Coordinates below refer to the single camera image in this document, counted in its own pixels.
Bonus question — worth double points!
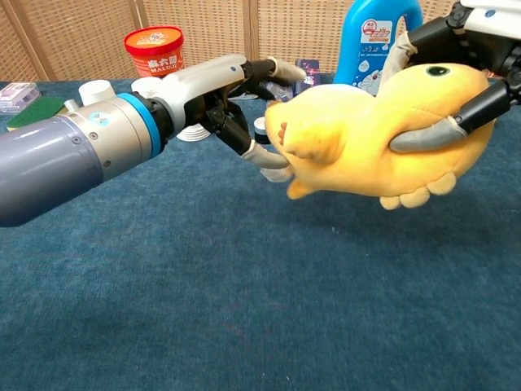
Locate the white paper cup green flower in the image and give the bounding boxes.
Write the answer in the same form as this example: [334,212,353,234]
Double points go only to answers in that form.
[78,79,114,108]

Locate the yellow plush toy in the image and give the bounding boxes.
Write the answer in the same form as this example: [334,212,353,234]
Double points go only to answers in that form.
[264,63,496,211]

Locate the yellow sponge thick green pad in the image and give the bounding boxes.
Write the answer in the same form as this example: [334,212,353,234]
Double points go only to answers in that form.
[5,95,67,132]

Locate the small black jar white lid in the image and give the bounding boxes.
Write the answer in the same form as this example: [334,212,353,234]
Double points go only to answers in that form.
[252,116,270,145]

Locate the dark blue box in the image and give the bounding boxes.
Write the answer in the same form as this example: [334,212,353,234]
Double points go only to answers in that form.
[294,59,323,89]

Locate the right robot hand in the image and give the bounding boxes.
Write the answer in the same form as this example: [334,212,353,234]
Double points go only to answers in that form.
[382,0,521,155]

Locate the white paper cup blue flower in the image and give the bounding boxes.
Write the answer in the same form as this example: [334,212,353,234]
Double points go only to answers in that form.
[130,76,164,94]

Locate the stack of white paper cups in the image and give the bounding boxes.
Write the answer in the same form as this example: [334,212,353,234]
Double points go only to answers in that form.
[177,125,212,143]

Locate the clear plastic case purple insert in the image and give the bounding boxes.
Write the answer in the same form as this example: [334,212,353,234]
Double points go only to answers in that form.
[0,81,42,115]

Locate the red instant noodle tub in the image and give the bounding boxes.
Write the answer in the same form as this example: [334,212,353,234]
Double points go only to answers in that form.
[124,25,186,79]

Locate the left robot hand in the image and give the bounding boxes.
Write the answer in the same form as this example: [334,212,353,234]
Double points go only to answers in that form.
[152,54,307,183]

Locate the woven rattan folding screen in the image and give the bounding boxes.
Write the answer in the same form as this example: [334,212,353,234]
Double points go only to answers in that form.
[0,0,465,82]

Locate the blue detergent bottle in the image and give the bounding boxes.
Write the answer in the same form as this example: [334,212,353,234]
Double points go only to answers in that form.
[334,0,424,98]

